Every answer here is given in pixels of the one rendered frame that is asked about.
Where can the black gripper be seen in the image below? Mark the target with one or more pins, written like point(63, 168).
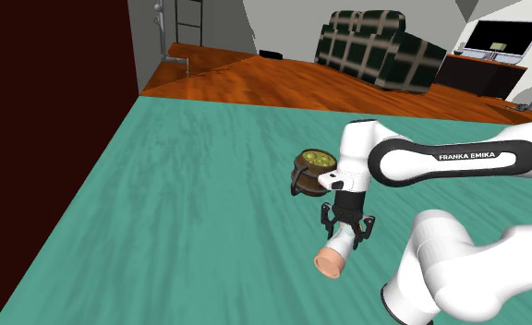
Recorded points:
point(349, 202)

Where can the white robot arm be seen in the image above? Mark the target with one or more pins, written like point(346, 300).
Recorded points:
point(450, 279)

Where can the white cup with peach base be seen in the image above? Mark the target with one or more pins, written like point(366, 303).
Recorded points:
point(333, 259)

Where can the brown pot with yellow contents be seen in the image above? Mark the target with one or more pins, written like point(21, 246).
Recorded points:
point(312, 173)

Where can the dark plaid sofa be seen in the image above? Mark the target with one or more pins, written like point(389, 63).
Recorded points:
point(374, 49)

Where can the small black box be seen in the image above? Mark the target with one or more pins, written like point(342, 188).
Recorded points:
point(270, 55)

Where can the dark cabinet with television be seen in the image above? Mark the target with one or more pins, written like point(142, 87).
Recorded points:
point(482, 74)

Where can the grey floor stand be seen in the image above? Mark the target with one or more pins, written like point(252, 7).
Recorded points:
point(162, 40)

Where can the black ladder frame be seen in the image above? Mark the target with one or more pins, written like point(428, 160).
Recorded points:
point(176, 22)

